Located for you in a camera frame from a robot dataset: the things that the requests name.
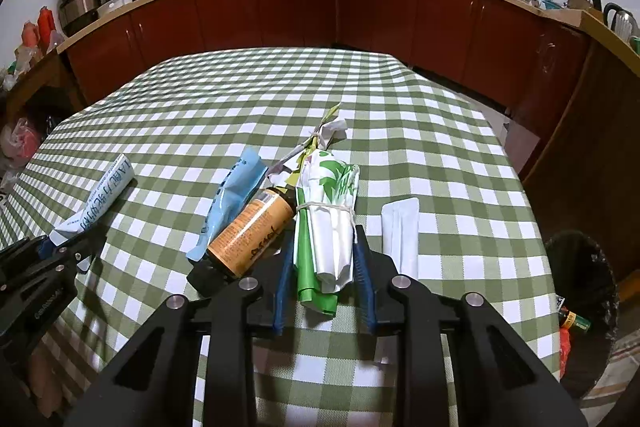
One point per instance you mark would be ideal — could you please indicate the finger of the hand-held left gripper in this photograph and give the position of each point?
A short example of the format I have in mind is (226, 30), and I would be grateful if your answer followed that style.
(30, 249)
(80, 254)

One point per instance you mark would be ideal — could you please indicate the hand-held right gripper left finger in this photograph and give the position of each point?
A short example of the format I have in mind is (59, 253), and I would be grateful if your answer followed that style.
(281, 292)

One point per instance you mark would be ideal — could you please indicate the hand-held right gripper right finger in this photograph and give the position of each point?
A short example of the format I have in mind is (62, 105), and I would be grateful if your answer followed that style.
(367, 302)

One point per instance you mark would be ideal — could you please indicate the white toothpaste tube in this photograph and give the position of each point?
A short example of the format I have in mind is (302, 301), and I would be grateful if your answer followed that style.
(97, 197)

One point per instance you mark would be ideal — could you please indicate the brown bottle orange label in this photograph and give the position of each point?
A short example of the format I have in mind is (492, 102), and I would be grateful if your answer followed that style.
(247, 232)

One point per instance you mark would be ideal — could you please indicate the green white wrapper bundle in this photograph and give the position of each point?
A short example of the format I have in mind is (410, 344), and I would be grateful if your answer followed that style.
(325, 227)

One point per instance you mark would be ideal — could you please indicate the red plastic bag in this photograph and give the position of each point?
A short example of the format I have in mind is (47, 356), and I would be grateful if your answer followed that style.
(565, 352)

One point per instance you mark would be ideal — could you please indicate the dark green bottle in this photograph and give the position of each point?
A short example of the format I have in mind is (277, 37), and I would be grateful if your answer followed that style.
(575, 319)

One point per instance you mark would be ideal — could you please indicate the black trash bin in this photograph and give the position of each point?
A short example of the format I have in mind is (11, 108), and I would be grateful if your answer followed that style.
(580, 272)

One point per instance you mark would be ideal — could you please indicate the person's left forearm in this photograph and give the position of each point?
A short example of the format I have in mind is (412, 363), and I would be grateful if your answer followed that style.
(47, 379)

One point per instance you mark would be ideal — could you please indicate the white flat packet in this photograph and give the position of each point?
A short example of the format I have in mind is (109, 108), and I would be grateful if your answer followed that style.
(401, 237)

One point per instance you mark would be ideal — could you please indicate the light blue packet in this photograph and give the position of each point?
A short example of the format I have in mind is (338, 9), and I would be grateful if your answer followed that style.
(227, 202)

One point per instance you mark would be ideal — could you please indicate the pink plastic bags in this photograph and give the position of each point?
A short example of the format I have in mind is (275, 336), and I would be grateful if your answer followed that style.
(20, 142)

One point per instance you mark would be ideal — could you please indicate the paper wrapper bundle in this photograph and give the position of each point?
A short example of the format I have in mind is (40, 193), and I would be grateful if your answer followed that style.
(320, 142)

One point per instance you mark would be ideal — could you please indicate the green checked tablecloth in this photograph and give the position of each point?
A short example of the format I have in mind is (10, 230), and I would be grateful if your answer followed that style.
(200, 107)

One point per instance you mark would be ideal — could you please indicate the orange plastic bottle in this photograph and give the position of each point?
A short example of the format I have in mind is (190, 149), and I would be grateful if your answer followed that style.
(45, 27)

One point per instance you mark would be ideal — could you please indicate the red-brown kitchen counter cabinets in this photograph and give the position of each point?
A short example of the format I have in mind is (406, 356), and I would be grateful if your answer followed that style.
(300, 7)

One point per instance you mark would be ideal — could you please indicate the wooden knife block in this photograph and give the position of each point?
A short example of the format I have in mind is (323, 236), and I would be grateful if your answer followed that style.
(587, 7)

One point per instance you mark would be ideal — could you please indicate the steel kettle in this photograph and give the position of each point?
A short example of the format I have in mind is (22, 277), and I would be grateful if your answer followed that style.
(620, 22)

